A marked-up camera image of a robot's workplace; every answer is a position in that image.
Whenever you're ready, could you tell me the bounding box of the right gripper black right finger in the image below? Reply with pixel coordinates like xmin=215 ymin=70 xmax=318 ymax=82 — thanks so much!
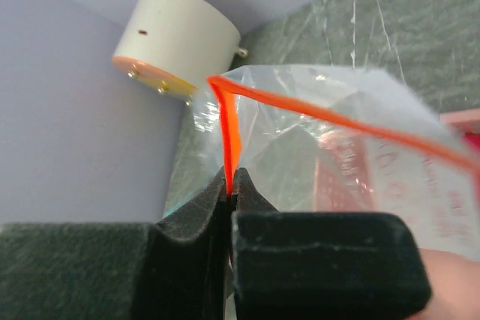
xmin=232 ymin=169 xmax=432 ymax=319

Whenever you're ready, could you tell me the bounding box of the round cream drawer cabinet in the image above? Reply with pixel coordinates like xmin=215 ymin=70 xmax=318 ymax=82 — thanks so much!
xmin=112 ymin=0 xmax=248 ymax=103

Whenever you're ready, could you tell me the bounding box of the clear blue-zipper zip bag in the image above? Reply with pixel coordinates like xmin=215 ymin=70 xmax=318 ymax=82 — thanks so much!
xmin=162 ymin=205 xmax=179 ymax=218

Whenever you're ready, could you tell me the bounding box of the clear red-zipper zip bag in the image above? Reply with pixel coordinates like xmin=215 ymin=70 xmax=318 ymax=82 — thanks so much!
xmin=187 ymin=64 xmax=480 ymax=257

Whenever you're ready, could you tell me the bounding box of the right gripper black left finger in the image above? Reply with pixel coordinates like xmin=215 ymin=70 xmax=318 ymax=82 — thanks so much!
xmin=1 ymin=173 xmax=229 ymax=319

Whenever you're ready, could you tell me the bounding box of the pink perforated plastic basket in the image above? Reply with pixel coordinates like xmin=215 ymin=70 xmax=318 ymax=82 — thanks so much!
xmin=312 ymin=124 xmax=479 ymax=218

